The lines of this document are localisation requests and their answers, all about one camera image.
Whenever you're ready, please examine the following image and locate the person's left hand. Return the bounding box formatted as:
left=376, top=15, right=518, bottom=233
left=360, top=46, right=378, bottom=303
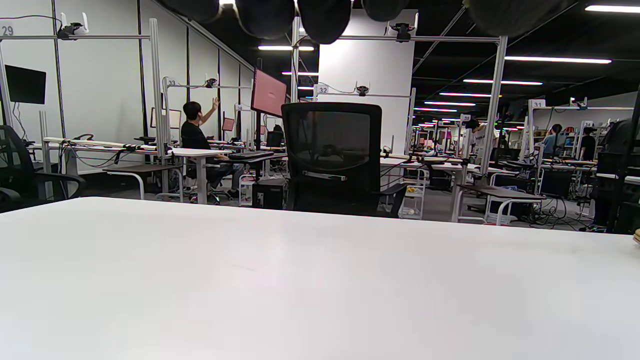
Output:
left=160, top=0, right=581, bottom=45

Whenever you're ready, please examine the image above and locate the black wall monitor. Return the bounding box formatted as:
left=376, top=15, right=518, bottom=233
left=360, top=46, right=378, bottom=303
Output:
left=4, top=64, right=47, bottom=105

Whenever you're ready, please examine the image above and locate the red screen monitor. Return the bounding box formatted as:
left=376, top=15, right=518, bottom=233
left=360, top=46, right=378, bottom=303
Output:
left=250, top=68, right=289, bottom=119

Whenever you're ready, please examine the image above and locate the black keyboard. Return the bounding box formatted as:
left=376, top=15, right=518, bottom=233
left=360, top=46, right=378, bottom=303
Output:
left=228, top=151, right=275, bottom=161

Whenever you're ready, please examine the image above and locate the white utility cart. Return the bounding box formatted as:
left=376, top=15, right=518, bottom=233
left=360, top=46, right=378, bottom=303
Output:
left=399, top=179, right=427, bottom=220

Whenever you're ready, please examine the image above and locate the black mesh office chair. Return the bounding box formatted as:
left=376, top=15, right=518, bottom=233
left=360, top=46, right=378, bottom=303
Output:
left=281, top=102, right=409, bottom=219

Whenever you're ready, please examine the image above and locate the aluminium frame rig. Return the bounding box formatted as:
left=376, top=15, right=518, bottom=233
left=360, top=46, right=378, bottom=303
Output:
left=0, top=18, right=170, bottom=201
left=291, top=16, right=509, bottom=177

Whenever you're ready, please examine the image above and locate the brown side table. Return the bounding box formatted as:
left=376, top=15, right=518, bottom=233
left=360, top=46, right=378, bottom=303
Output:
left=456, top=184, right=547, bottom=226
left=102, top=164, right=184, bottom=202

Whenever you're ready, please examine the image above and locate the white standing desk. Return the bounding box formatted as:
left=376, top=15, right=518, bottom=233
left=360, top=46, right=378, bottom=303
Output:
left=168, top=147, right=234, bottom=205

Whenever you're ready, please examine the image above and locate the black computer tower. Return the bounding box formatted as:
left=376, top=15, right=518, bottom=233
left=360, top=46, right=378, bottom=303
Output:
left=252, top=178, right=289, bottom=210

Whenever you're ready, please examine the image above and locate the black office chair with armrest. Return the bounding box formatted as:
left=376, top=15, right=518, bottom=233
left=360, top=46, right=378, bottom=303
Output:
left=0, top=124, right=86, bottom=214

